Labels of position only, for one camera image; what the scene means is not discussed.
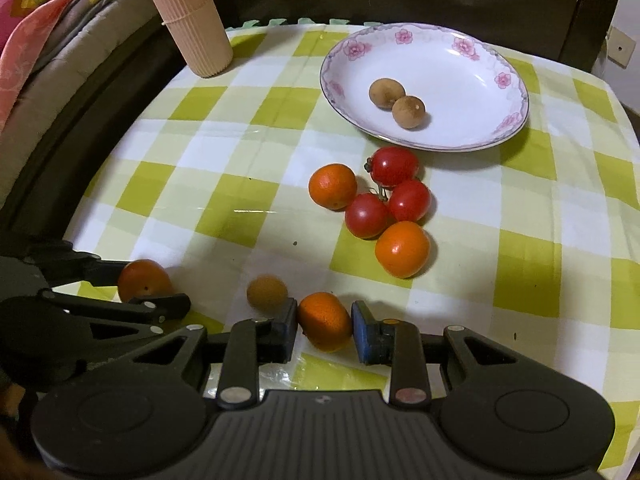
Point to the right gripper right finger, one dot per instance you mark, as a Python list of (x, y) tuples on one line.
[(398, 345)]

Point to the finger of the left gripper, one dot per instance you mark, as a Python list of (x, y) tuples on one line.
[(54, 316), (61, 264)]

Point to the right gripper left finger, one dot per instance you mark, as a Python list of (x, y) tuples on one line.
[(249, 345)]

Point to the brown longan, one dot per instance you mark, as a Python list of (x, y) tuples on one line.
[(384, 92), (267, 294), (409, 112)]

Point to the large red tomato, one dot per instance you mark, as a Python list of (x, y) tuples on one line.
[(143, 278)]

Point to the orange kumquat cluster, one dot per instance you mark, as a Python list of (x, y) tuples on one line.
[(333, 186), (403, 249)]

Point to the red cherry tomato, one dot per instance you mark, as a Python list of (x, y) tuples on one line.
[(367, 216), (391, 166), (410, 201)]

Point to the red cherry tomato top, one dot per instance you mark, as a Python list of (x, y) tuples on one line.
[(391, 166)]

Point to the grey quilted mattress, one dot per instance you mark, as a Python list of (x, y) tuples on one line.
[(103, 63)]

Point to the white floral plate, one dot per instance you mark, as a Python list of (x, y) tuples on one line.
[(473, 96)]

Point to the pink floral blanket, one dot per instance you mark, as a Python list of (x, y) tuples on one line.
[(25, 27)]

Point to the pink ribbed cylinder container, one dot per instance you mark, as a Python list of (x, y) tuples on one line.
[(199, 34)]

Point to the green foam mat edge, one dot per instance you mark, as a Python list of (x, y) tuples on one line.
[(301, 21)]

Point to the wall socket plate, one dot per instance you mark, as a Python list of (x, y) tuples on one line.
[(619, 47)]

